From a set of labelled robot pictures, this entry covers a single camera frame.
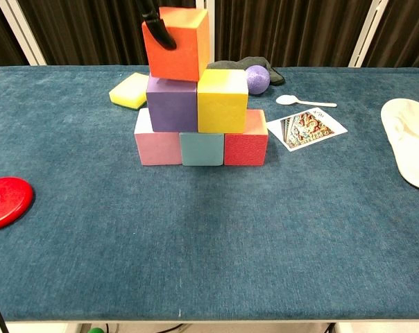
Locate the orange foam cube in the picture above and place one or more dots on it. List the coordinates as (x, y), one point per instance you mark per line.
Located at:
(181, 55)

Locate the light blue foam cube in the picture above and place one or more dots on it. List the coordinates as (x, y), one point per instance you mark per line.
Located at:
(202, 149)

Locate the red disc with hole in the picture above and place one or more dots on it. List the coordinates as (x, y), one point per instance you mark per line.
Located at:
(8, 203)

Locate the grey cloth eye mask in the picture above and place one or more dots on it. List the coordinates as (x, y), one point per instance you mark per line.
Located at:
(275, 76)

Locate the yellow sponge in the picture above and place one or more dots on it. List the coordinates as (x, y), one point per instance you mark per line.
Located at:
(129, 90)

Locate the yellow foam cube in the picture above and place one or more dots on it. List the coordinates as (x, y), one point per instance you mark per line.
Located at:
(222, 107)

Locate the purple ball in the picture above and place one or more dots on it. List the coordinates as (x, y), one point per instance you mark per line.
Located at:
(258, 80)

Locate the purple foam cube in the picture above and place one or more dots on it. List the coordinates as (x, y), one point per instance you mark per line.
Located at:
(173, 109)

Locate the white plastic spoon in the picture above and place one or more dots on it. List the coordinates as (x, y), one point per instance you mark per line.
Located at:
(287, 100)

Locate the white slipper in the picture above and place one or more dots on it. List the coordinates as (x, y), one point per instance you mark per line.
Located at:
(410, 145)

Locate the blue table cloth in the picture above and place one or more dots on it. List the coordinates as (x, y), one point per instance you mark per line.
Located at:
(209, 243)

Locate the pink foam cube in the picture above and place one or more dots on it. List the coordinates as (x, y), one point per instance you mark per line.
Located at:
(157, 149)

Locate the printed picture card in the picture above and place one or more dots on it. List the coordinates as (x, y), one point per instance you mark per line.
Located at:
(306, 130)

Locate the red foam cube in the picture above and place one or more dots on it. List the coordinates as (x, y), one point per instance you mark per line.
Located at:
(246, 149)

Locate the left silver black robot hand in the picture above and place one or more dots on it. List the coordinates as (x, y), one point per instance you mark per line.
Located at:
(161, 31)

